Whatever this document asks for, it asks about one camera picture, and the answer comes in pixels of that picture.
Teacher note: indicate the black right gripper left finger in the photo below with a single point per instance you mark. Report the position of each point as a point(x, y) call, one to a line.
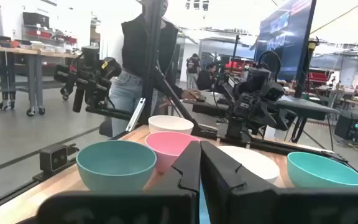
point(120, 208)

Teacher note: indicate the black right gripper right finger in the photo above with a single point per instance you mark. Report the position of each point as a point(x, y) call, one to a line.
point(259, 205)

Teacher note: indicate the dark green bowl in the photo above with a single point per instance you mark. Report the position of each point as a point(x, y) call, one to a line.
point(113, 174)

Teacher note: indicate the light blue bowl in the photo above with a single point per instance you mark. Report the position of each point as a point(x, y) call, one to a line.
point(204, 208)

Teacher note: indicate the turquoise bowl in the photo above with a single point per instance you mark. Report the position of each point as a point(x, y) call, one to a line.
point(319, 174)

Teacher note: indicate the pink bowl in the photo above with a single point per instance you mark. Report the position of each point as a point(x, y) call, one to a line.
point(166, 146)

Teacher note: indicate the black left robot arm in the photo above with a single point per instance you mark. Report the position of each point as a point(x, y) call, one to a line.
point(258, 77)

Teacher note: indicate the person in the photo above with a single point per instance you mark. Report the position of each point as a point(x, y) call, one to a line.
point(204, 81)
point(193, 67)
point(132, 46)

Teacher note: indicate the grey desk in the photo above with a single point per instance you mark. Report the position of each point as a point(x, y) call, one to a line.
point(306, 109)

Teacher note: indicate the person's hand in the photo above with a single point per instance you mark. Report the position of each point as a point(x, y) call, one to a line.
point(190, 94)

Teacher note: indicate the large black monitor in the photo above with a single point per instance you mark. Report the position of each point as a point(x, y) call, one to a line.
point(281, 37)

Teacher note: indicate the black computer box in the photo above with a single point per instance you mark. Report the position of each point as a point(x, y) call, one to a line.
point(346, 124)

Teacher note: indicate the wooden workbench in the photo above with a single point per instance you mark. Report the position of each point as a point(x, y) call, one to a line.
point(11, 49)

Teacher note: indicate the shelf with red bins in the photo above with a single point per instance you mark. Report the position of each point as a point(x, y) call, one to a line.
point(36, 20)

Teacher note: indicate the black table-level camera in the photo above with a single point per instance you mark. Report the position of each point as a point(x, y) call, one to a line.
point(54, 158)

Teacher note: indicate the silver metal bracket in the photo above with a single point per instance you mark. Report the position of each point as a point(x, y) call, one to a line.
point(135, 115)

